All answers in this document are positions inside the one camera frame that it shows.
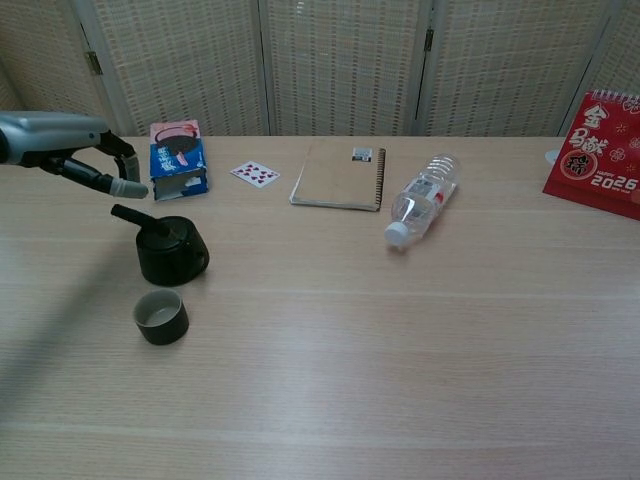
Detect dark green cup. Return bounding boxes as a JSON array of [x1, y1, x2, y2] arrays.
[[132, 288, 190, 346]]

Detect clear plastic water bottle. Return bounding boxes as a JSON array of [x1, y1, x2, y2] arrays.
[[384, 153, 462, 250]]

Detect black teapot with handle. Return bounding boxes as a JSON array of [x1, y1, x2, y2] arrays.
[[110, 203, 211, 287]]

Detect hearts playing card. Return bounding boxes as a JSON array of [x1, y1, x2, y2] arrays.
[[229, 160, 281, 189]]

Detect kraft spiral notebook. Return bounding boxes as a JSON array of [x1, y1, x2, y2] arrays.
[[288, 143, 388, 213]]

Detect blue pink cookie box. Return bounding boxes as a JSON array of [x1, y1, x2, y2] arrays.
[[149, 119, 211, 204]]

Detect woven bamboo folding screen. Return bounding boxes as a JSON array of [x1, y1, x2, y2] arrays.
[[0, 0, 640, 151]]

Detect red 2026 desk calendar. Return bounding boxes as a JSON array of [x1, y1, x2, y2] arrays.
[[541, 89, 640, 222]]

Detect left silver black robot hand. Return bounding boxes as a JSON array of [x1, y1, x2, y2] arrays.
[[0, 110, 150, 200]]

